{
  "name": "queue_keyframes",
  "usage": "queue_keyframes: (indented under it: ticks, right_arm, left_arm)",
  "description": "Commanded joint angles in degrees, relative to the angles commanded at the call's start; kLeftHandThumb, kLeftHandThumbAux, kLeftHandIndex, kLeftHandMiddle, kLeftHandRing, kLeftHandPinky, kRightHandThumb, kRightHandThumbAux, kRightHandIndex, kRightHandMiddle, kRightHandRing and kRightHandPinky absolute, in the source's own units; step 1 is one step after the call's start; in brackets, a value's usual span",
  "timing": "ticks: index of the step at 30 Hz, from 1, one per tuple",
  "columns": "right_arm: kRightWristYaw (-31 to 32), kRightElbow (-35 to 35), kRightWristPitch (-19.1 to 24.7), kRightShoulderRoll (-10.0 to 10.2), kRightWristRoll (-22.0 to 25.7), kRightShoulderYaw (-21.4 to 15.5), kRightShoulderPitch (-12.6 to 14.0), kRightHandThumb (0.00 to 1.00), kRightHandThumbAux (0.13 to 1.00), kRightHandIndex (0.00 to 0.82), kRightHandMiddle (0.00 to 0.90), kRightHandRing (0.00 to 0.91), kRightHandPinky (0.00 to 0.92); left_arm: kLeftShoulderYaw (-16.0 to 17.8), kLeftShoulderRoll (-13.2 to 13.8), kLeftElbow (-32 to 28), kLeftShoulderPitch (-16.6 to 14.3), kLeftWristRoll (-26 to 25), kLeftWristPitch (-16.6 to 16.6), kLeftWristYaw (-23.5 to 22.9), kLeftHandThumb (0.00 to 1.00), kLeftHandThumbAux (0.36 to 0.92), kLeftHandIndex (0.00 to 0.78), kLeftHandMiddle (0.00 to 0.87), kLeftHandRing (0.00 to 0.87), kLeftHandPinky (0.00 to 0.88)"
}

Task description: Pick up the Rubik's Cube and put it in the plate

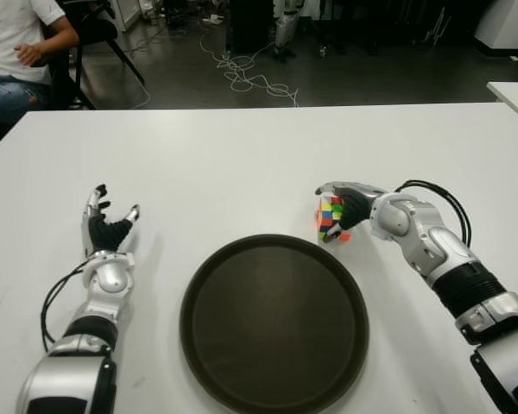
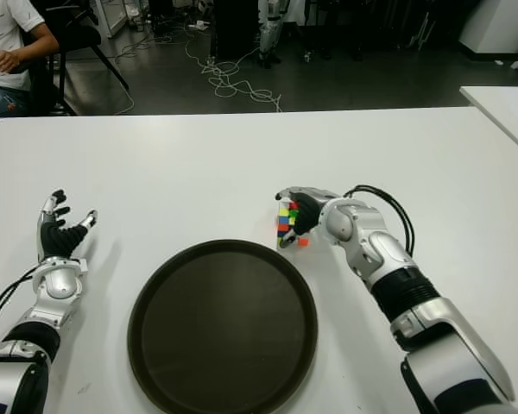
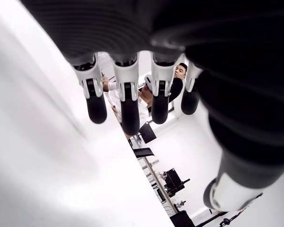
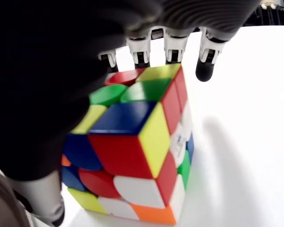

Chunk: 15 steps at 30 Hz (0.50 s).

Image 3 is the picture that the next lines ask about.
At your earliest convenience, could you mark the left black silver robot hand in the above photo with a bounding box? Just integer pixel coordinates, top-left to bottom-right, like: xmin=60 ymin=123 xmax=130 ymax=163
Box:
xmin=20 ymin=0 xmax=284 ymax=212

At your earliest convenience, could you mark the black tilted monitor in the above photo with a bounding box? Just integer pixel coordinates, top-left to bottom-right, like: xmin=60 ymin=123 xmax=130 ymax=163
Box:
xmin=139 ymin=121 xmax=157 ymax=144

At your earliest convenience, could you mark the black chair back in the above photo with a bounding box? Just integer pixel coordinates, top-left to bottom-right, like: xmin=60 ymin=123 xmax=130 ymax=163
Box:
xmin=169 ymin=210 xmax=195 ymax=227

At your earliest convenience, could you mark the long cluttered workbench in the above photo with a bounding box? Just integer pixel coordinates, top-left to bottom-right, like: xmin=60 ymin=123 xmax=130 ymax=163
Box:
xmin=129 ymin=136 xmax=180 ymax=215

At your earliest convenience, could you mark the black flat panel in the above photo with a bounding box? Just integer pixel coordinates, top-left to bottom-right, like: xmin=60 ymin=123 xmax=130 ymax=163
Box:
xmin=134 ymin=147 xmax=156 ymax=157

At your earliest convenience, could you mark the black equipment box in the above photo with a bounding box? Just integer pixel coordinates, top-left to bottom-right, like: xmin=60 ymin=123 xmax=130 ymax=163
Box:
xmin=164 ymin=167 xmax=191 ymax=198

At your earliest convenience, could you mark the white VR headset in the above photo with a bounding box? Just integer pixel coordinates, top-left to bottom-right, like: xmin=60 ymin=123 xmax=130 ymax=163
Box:
xmin=144 ymin=74 xmax=154 ymax=94

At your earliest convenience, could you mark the person in black shirt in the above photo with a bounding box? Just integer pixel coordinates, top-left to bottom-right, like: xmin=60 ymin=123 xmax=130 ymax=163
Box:
xmin=169 ymin=62 xmax=188 ymax=105

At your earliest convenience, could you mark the seated person in white shirt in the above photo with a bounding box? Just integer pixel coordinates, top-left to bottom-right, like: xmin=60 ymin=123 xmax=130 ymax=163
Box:
xmin=101 ymin=74 xmax=155 ymax=133

